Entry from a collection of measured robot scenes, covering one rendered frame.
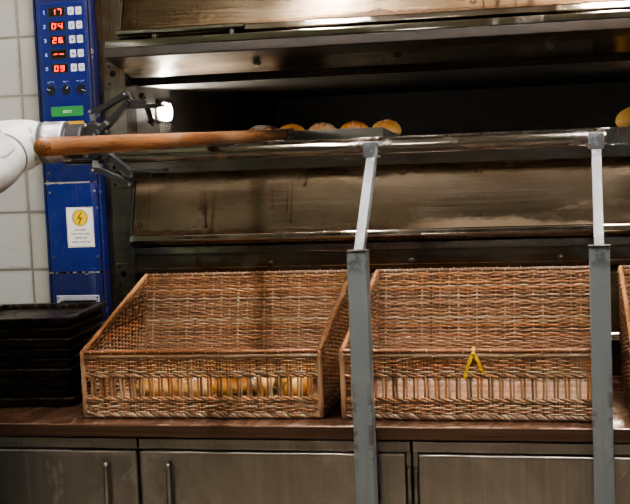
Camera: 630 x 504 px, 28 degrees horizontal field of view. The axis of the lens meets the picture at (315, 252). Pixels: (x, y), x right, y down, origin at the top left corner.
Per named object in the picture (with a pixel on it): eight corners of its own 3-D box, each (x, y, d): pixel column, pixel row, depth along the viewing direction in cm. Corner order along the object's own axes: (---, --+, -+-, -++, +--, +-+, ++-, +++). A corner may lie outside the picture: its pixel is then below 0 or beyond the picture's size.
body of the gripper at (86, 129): (74, 122, 272) (115, 120, 271) (77, 161, 273) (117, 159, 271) (61, 121, 265) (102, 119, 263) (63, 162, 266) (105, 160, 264)
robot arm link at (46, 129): (54, 163, 275) (79, 162, 274) (37, 164, 266) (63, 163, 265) (51, 121, 274) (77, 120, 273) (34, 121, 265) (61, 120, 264)
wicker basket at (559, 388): (377, 377, 315) (372, 267, 313) (607, 377, 303) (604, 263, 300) (337, 421, 268) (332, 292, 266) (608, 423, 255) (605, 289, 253)
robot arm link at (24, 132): (57, 157, 277) (35, 179, 265) (-8, 160, 280) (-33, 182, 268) (48, 111, 273) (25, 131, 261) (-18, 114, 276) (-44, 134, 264)
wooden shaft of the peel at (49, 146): (50, 156, 189) (48, 136, 188) (31, 157, 189) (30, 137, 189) (288, 139, 356) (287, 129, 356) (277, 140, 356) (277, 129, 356)
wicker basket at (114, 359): (148, 377, 328) (143, 272, 325) (361, 376, 317) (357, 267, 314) (78, 419, 280) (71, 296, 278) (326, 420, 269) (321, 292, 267)
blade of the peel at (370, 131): (383, 136, 359) (382, 126, 359) (198, 144, 370) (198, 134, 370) (398, 135, 395) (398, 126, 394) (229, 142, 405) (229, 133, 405)
